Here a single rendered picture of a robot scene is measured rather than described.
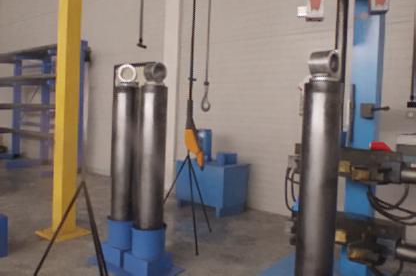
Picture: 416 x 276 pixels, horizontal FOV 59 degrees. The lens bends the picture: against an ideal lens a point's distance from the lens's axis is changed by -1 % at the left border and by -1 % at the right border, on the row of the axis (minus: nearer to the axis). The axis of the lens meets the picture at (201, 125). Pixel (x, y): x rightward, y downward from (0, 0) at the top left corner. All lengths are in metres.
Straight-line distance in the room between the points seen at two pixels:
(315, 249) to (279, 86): 3.08
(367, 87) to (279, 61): 2.29
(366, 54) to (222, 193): 2.48
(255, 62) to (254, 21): 0.57
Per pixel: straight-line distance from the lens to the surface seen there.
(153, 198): 2.89
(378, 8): 2.60
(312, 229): 2.19
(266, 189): 5.10
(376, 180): 2.38
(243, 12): 5.46
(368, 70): 2.90
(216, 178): 4.62
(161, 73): 2.96
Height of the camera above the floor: 1.27
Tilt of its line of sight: 2 degrees down
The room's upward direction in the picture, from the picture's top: 2 degrees clockwise
